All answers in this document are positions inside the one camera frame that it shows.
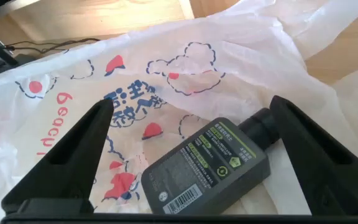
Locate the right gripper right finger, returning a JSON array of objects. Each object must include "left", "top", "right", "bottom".
[{"left": 269, "top": 95, "right": 358, "bottom": 217}]

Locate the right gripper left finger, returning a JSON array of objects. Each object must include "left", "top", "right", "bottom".
[{"left": 0, "top": 98, "right": 115, "bottom": 215}]

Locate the white printed plastic shopping bag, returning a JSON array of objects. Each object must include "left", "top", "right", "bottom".
[{"left": 0, "top": 0, "right": 358, "bottom": 224}]

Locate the dark grey flat bottle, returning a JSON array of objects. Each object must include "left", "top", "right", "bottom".
[{"left": 140, "top": 107, "right": 281, "bottom": 215}]

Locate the black cable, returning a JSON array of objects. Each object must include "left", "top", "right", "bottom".
[{"left": 2, "top": 37, "right": 101, "bottom": 55}]

